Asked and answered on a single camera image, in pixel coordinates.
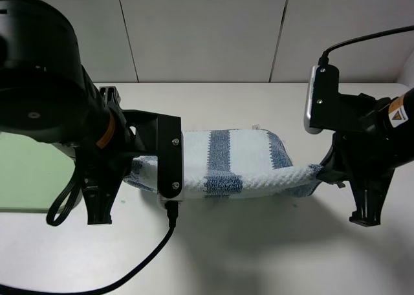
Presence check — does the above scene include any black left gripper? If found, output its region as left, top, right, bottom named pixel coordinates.
left=75, top=87, right=158, bottom=224

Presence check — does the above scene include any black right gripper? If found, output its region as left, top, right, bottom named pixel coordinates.
left=318, top=93, right=398, bottom=226

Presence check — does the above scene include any blue white striped towel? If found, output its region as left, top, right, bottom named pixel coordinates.
left=122, top=123, right=324, bottom=201

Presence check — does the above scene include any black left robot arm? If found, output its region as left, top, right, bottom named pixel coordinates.
left=1, top=0, right=157, bottom=226

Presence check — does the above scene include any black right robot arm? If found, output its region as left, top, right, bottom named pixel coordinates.
left=318, top=90, right=413, bottom=227

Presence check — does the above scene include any green plastic tray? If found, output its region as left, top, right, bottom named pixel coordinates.
left=1, top=132, right=74, bottom=213

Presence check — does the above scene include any black left camera cable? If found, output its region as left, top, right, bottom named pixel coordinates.
left=0, top=175, right=180, bottom=295

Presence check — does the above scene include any black camera cable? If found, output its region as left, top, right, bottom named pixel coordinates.
left=0, top=175, right=180, bottom=295
left=318, top=25, right=414, bottom=68

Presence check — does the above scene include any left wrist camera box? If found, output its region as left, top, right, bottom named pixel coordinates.
left=157, top=115, right=183, bottom=199

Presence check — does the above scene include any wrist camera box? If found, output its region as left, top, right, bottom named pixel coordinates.
left=157, top=115, right=183, bottom=199
left=303, top=65, right=340, bottom=135

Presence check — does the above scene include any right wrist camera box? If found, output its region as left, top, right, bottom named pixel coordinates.
left=303, top=65, right=340, bottom=135

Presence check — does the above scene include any black right camera cable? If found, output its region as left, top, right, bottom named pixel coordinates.
left=318, top=25, right=414, bottom=68

